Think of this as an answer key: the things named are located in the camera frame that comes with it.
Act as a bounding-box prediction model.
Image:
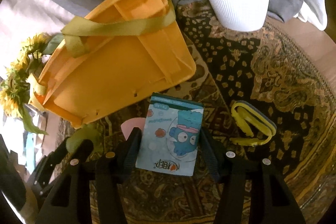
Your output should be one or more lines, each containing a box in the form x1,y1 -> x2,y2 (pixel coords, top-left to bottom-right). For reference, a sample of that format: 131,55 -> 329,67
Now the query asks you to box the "beige curtain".
0,0 -> 106,78

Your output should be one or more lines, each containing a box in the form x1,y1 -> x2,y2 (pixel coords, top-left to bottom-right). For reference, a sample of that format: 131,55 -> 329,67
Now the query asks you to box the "orange plastic crate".
28,0 -> 197,130

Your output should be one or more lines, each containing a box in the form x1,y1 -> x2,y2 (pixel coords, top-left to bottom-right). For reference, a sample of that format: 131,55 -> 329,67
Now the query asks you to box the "blue cartoon tissue packet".
135,92 -> 205,177

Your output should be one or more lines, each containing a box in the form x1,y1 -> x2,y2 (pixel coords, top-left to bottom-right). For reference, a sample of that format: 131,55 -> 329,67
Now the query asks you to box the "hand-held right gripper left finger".
35,127 -> 143,224

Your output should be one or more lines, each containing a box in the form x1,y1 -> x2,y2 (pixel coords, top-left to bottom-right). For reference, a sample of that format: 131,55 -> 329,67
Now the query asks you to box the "white sheer curtain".
296,0 -> 329,31

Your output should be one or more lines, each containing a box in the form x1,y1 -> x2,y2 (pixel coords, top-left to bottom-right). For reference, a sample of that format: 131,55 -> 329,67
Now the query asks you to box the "patterned fringed rug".
55,1 -> 336,224

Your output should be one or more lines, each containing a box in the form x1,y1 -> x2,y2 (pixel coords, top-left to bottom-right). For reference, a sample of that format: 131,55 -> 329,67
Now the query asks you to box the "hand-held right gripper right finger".
200,131 -> 306,224

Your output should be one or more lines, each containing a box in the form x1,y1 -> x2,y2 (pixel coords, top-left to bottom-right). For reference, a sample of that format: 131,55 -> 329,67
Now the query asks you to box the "green plush toy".
66,126 -> 99,153

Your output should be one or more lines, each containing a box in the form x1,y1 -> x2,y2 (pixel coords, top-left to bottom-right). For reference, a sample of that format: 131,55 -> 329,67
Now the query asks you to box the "sunflower bouquet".
0,32 -> 65,136

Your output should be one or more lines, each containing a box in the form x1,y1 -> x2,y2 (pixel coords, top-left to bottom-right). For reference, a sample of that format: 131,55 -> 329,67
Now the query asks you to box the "pale pink round plush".
121,118 -> 143,141

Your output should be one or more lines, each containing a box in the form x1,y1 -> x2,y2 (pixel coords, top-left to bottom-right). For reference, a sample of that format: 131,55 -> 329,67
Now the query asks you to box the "yellow hair clip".
230,101 -> 277,147

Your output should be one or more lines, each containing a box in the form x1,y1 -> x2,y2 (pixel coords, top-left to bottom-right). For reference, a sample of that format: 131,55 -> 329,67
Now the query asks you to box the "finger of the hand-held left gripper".
31,139 -> 94,196

